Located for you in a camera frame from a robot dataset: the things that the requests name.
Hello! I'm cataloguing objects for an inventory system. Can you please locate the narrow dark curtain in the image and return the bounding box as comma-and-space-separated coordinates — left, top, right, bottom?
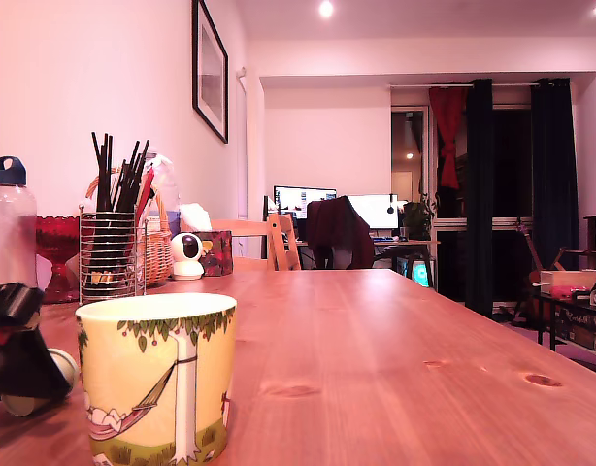
464, 79, 495, 319

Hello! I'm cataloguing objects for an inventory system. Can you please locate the wide dark curtain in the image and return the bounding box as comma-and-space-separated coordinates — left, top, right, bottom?
530, 77, 580, 271

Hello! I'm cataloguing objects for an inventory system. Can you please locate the red floral tissue box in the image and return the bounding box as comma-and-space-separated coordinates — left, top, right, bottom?
194, 230, 235, 278

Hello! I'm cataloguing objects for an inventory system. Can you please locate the black chopstick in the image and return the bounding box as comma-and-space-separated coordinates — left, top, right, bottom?
90, 131, 106, 214
107, 135, 115, 214
102, 132, 110, 214
116, 140, 142, 214
127, 139, 151, 214

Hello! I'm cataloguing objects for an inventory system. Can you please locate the black framed computer monitor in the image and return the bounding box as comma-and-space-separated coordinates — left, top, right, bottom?
273, 184, 338, 220

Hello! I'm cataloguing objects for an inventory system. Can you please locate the white curtain rod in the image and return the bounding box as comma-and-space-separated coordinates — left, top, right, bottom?
386, 82, 541, 90

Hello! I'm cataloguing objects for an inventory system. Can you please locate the clear plastic bottle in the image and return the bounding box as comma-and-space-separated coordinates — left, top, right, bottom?
145, 152, 182, 225

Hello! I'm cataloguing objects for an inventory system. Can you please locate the glowing computer tower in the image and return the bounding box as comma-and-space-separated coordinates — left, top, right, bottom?
408, 259, 434, 288

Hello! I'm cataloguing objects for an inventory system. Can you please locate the wooden high chair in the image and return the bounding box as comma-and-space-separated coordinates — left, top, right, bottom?
267, 213, 303, 272

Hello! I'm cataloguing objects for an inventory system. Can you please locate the pink plastic item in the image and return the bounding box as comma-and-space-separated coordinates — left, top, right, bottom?
548, 284, 590, 300

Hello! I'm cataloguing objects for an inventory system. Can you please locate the yellow illustrated coffee mug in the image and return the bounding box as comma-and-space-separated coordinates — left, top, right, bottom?
75, 292, 239, 466

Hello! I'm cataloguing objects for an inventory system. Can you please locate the dark wooden rack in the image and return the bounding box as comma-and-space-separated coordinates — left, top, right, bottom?
552, 213, 596, 273

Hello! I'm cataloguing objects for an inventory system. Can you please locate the wicker basket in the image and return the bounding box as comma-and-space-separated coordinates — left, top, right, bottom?
85, 166, 176, 287

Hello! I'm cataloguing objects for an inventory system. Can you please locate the low black side table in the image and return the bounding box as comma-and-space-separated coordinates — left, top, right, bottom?
530, 285, 596, 353

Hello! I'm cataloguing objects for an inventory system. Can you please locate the red handled utensil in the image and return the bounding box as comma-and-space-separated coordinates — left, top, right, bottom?
134, 167, 158, 225

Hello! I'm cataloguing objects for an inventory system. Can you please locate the red curtain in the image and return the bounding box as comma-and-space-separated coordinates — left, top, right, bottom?
427, 85, 469, 190

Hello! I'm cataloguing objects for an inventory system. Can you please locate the wire utensil rack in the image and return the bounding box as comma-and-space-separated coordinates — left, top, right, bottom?
78, 203, 149, 306

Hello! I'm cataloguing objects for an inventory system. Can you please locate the dark maroon jacket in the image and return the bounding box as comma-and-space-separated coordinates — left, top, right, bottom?
305, 195, 376, 270

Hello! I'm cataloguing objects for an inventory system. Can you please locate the wooden desk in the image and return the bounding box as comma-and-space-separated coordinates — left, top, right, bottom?
297, 239, 441, 287

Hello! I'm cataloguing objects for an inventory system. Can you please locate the black framed picture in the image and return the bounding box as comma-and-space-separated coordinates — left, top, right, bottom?
191, 0, 230, 145

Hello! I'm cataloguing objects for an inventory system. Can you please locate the small coffee capsule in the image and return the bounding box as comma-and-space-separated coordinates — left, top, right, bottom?
0, 347, 80, 418

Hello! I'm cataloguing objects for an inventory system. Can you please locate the acoustic guitar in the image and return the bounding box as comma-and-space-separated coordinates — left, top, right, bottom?
513, 217, 546, 322

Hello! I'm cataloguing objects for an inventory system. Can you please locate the printed cardboard box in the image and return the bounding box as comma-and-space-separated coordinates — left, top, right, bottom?
552, 305, 596, 351

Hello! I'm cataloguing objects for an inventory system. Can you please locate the clear water bottle blue cap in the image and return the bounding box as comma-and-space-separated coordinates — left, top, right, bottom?
0, 155, 39, 291

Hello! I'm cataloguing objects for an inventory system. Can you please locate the bright white computer monitor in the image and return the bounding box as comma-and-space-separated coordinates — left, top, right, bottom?
347, 194, 401, 231

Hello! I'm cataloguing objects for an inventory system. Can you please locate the green potted plant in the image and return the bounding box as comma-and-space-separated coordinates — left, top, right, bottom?
401, 193, 438, 242

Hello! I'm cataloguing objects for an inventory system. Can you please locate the white wall pipe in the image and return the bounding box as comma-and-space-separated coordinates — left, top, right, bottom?
235, 66, 249, 220

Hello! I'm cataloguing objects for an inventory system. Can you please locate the white tissue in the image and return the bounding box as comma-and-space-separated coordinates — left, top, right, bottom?
179, 202, 215, 233

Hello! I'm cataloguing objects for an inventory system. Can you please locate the pale wooden box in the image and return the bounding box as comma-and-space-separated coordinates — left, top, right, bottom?
539, 269, 596, 293

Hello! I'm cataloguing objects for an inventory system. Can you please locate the red glass pedestal bowl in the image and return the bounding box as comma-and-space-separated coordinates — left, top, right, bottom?
35, 215, 82, 306

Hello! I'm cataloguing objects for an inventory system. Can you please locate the small white round camera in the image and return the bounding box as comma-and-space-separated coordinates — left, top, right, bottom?
170, 232, 205, 282

